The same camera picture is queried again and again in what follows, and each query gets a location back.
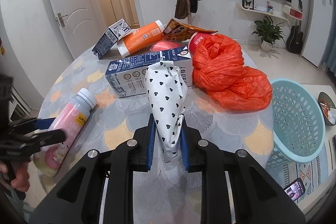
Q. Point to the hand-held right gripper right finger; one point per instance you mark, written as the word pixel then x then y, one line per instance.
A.
pixel 184 153

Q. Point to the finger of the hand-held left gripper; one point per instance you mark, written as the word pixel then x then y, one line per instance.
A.
pixel 43 123
pixel 50 138

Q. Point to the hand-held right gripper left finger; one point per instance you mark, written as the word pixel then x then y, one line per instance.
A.
pixel 151 150

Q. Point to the pink yogurt drink bottle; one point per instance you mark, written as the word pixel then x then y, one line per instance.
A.
pixel 71 119

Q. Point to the white heart-print paper bag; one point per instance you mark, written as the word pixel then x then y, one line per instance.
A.
pixel 165 98

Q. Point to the large blue milk carton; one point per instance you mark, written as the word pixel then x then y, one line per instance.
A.
pixel 131 69

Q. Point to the orange plastic bag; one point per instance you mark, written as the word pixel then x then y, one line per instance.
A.
pixel 223 69

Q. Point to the pink plastic bag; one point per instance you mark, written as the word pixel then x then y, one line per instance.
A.
pixel 165 45

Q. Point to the small blue milk carton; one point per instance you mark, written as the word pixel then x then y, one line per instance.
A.
pixel 110 37

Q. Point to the red paper cup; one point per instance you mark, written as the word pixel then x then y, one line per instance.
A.
pixel 197 41

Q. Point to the orange drink carton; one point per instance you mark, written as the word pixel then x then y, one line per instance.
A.
pixel 139 39

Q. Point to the light blue plastic basket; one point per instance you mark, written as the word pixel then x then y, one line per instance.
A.
pixel 296 119

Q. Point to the orange bear-print snack packet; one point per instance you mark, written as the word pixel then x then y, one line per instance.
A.
pixel 178 31

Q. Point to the person's left hand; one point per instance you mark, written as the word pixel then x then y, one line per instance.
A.
pixel 22 176

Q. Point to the scale-patterned tablecloth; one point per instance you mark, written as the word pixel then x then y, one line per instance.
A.
pixel 118 132

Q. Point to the black smartphone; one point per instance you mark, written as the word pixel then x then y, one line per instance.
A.
pixel 295 188

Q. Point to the white room door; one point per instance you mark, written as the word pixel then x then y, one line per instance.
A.
pixel 73 3

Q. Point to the patterned floor rug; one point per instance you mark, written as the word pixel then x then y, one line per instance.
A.
pixel 307 174

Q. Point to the dark green bowl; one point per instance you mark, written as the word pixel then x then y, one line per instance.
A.
pixel 325 106

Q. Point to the potted green plant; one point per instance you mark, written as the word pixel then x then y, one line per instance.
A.
pixel 267 29

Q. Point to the black acoustic guitar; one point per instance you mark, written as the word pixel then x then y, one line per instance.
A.
pixel 294 40

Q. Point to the framed butterfly picture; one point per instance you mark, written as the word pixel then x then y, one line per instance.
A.
pixel 248 2

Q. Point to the blue pen holder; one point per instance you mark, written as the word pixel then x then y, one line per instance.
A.
pixel 269 8

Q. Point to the white standing air conditioner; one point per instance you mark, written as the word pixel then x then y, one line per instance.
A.
pixel 315 24

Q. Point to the white curved wall shelf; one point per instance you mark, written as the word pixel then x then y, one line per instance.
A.
pixel 252 11

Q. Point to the red and white wall box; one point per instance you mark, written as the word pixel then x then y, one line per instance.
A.
pixel 295 14

